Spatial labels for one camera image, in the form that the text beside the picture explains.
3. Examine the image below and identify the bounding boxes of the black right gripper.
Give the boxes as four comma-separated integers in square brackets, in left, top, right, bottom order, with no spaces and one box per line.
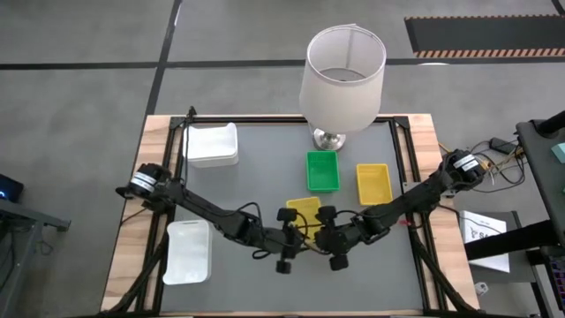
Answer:
[313,205,354,272]

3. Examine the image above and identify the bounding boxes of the grey table mat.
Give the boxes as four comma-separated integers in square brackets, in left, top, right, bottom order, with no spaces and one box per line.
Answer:
[161,122,425,313]

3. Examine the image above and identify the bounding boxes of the white shade table lamp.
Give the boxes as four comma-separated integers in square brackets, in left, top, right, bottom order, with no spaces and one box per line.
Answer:
[298,23,388,152]

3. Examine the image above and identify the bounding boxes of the white printed paper sheet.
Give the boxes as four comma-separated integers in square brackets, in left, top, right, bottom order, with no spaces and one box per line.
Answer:
[458,210,511,274]

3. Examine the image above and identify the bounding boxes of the black metal crossbar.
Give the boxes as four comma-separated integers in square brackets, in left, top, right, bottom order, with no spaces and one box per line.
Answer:
[463,219,565,261]

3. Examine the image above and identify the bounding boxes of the black power adapter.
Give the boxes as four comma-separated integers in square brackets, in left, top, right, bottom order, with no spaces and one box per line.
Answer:
[488,137,516,155]

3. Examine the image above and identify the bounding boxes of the black side table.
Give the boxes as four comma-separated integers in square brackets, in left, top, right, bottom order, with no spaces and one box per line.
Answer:
[515,110,565,248]

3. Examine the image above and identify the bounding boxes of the blue plastic crate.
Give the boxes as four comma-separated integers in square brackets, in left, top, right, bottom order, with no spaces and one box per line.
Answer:
[549,258,565,301]

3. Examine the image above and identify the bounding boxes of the black hazard-striped floor mat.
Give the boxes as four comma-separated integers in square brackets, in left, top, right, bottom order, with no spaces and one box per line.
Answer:
[404,15,565,59]

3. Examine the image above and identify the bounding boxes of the grey metal stand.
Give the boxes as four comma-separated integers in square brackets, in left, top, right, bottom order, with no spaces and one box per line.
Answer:
[0,201,72,318]

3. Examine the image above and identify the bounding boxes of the black device with blue light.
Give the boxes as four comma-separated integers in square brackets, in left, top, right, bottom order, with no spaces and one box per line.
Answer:
[0,173,26,204]

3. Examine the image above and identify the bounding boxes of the black aluminium table frame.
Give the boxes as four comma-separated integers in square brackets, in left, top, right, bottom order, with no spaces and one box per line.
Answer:
[81,114,491,318]

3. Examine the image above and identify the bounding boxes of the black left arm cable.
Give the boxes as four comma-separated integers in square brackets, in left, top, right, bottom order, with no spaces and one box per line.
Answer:
[182,105,198,178]

